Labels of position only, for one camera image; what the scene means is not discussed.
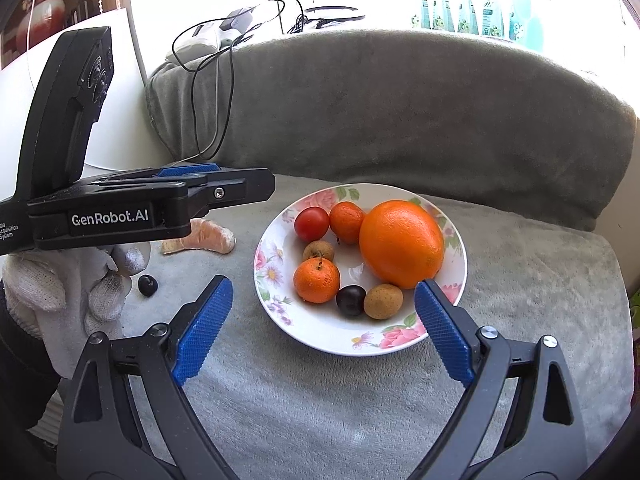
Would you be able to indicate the large red tomato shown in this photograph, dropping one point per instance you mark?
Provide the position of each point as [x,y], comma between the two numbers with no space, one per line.
[311,224]

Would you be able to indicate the black sleeved left forearm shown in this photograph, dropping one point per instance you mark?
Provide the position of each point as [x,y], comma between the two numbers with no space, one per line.
[28,379]

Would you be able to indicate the brown kiwi fruit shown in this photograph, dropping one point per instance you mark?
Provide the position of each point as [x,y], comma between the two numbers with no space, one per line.
[383,302]

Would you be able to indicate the large orange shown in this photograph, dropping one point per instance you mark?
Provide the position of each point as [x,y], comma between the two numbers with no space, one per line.
[401,243]

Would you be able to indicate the grey sofa blanket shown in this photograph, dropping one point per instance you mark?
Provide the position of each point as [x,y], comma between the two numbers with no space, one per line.
[126,415]

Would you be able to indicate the small tangerine with stem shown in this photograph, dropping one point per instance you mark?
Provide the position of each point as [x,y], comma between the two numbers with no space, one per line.
[317,280]

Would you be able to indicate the teal bottle pack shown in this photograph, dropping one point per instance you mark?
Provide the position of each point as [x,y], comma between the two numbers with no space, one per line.
[508,20]

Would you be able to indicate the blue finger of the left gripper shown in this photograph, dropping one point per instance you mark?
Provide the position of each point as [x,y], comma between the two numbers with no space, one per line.
[187,170]
[232,187]

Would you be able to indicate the white power strip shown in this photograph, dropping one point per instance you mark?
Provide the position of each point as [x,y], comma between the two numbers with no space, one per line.
[209,37]

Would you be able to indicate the white gloved left hand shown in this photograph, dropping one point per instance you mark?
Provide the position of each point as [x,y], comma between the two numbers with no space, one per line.
[61,297]

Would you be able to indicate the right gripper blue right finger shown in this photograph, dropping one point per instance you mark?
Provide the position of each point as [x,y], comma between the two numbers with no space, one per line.
[452,331]

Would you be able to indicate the dark plum in plate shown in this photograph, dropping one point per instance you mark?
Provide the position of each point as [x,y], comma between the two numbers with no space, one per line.
[350,300]

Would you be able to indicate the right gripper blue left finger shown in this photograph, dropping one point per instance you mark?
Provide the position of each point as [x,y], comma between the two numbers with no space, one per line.
[195,327]

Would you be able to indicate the floral white plate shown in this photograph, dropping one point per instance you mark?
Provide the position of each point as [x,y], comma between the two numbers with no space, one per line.
[322,326]

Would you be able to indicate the small brown longan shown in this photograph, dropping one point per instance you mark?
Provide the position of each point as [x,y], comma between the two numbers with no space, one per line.
[319,249]

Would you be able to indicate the peeled pomelo segment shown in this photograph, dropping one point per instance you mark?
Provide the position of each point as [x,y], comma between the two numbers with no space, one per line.
[204,235]

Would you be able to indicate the dark plum on blanket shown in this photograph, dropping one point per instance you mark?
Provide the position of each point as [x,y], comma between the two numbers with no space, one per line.
[147,285]

